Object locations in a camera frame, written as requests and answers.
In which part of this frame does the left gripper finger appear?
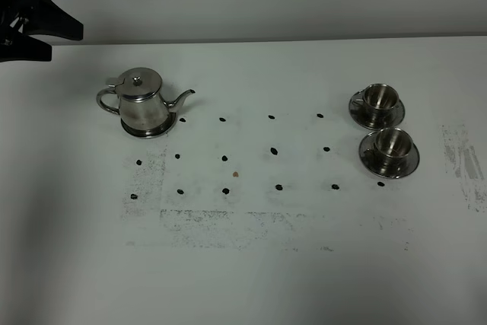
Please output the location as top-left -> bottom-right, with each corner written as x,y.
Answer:
0,32 -> 52,62
1,0 -> 84,41

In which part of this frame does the teapot saucer stainless steel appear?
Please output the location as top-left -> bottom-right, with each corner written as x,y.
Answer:
120,113 -> 177,139

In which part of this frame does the far stainless steel saucer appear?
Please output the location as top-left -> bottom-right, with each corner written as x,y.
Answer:
348,90 -> 406,130

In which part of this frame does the far stainless steel teacup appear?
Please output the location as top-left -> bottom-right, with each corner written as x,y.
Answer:
349,84 -> 399,121

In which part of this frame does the stainless steel teacup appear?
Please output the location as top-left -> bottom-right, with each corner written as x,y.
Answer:
358,128 -> 419,167
349,84 -> 399,121

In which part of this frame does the near stainless steel saucer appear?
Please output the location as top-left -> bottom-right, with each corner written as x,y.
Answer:
358,132 -> 420,179

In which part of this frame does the near stainless steel teacup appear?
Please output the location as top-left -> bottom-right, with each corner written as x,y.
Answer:
358,128 -> 419,167

